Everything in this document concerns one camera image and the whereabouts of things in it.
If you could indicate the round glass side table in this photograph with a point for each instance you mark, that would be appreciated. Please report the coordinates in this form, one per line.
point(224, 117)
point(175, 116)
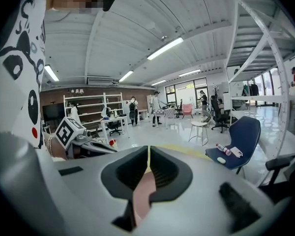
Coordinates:
point(199, 124)

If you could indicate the black high-back office chair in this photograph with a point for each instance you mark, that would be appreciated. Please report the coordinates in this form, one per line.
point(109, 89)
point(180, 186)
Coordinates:
point(215, 109)

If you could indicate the clear bottle red cap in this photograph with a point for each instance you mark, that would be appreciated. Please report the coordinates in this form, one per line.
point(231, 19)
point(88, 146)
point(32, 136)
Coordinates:
point(223, 149)

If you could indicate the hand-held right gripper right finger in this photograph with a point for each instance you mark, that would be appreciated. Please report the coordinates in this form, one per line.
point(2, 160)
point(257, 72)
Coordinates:
point(206, 181)

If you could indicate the white metal shelf rack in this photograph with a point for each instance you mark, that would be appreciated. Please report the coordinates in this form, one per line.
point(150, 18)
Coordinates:
point(260, 98)

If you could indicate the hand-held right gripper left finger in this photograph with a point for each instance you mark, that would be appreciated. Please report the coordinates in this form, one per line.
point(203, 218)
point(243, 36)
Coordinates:
point(88, 181)

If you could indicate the black mesh office chair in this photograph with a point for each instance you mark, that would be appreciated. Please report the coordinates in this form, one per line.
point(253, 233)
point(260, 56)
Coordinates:
point(277, 163)

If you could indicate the checked table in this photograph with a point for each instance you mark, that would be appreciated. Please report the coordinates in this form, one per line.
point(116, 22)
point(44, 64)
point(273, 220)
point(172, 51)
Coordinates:
point(168, 112)

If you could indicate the red and white bucket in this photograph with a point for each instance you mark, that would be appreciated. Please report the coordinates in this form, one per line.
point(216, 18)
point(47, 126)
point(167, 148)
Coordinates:
point(113, 142)

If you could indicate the black television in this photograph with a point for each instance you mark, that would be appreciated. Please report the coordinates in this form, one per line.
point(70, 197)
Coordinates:
point(52, 112)

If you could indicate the pink phone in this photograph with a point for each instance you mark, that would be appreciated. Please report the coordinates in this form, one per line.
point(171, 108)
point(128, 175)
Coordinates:
point(236, 152)

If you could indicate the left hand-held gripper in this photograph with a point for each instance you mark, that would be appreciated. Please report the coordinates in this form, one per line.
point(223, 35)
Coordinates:
point(68, 131)

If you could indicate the ceiling light tube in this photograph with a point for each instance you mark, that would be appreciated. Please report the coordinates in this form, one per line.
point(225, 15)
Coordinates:
point(189, 72)
point(165, 48)
point(126, 76)
point(51, 73)
point(158, 82)

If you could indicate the pink big plate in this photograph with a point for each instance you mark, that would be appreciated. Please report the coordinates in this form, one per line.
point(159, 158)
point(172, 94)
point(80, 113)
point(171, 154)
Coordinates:
point(145, 193)

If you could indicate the pink armchair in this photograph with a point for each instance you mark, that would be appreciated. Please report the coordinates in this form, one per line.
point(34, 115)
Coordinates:
point(187, 108)

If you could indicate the person's white printed shirt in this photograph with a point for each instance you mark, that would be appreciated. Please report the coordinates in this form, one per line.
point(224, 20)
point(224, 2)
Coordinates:
point(12, 95)

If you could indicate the white desk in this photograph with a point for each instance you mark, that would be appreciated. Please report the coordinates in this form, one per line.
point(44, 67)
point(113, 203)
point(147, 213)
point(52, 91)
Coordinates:
point(113, 119)

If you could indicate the white wall shelf unit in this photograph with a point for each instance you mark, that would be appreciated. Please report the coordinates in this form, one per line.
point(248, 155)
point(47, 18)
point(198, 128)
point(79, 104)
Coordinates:
point(88, 97)

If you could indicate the blue plastic chair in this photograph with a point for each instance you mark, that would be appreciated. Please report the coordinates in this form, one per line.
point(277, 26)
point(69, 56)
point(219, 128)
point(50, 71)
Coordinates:
point(245, 131)

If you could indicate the white air conditioner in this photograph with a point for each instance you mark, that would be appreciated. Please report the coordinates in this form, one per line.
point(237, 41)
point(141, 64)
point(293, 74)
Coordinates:
point(100, 81)

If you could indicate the person's left forearm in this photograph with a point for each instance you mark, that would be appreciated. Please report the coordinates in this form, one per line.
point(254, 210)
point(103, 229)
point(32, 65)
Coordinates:
point(59, 151)

